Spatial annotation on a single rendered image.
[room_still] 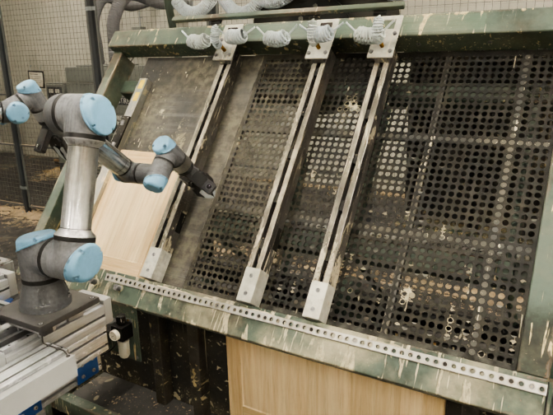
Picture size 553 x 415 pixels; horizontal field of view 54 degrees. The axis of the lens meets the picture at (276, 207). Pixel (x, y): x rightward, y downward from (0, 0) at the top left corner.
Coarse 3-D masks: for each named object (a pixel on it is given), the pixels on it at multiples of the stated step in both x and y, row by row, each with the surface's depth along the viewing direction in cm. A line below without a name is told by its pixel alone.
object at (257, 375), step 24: (240, 360) 226; (264, 360) 219; (288, 360) 213; (240, 384) 229; (264, 384) 223; (288, 384) 216; (312, 384) 210; (336, 384) 204; (360, 384) 198; (384, 384) 193; (240, 408) 233; (264, 408) 226; (288, 408) 219; (312, 408) 213; (336, 408) 207; (360, 408) 201; (384, 408) 196; (408, 408) 191; (432, 408) 185
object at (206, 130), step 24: (216, 24) 231; (240, 24) 243; (216, 48) 235; (216, 96) 237; (216, 120) 237; (192, 144) 232; (192, 192) 228; (168, 216) 223; (168, 240) 219; (144, 264) 217
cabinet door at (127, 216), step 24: (120, 192) 247; (144, 192) 240; (168, 192) 234; (96, 216) 247; (120, 216) 241; (144, 216) 235; (96, 240) 241; (120, 240) 235; (144, 240) 229; (120, 264) 229
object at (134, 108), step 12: (144, 84) 266; (132, 96) 266; (144, 96) 266; (132, 108) 262; (132, 120) 262; (120, 144) 257; (96, 180) 253; (108, 180) 253; (96, 192) 250; (96, 204) 249
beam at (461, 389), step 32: (96, 288) 225; (128, 288) 218; (192, 320) 200; (224, 320) 194; (256, 320) 189; (288, 352) 181; (320, 352) 174; (352, 352) 170; (416, 384) 159; (448, 384) 155; (480, 384) 152
